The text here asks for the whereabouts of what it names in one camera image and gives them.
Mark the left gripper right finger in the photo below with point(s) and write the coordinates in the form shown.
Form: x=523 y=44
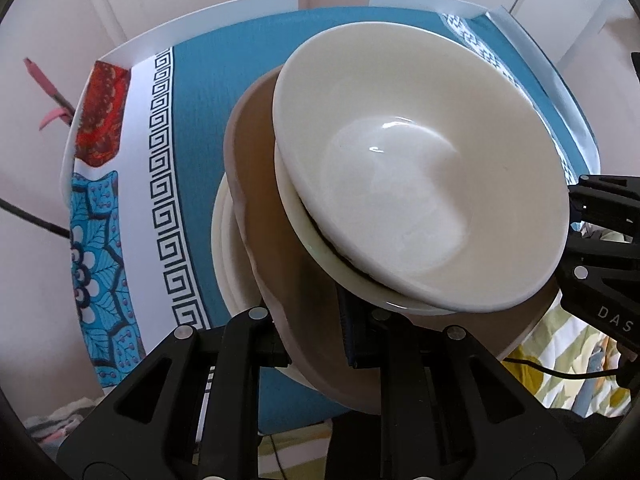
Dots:
x=448 y=408

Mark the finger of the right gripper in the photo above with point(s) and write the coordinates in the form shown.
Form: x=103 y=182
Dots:
x=611 y=202

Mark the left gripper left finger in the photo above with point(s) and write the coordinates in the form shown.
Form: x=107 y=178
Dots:
x=188 y=411

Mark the plain white plate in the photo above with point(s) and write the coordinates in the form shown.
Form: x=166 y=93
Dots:
x=235 y=278

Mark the beige square plastic bowl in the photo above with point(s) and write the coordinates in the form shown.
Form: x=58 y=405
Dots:
x=299 y=294

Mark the cream bowl with duck print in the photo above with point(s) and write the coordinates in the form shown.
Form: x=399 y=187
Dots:
x=334 y=264

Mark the pile of clothes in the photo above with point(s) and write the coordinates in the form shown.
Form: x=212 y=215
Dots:
x=49 y=432

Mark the black curved rack pole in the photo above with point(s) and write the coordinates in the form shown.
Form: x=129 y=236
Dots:
x=34 y=220

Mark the blue patterned tablecloth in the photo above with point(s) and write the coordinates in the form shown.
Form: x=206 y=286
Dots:
x=139 y=268

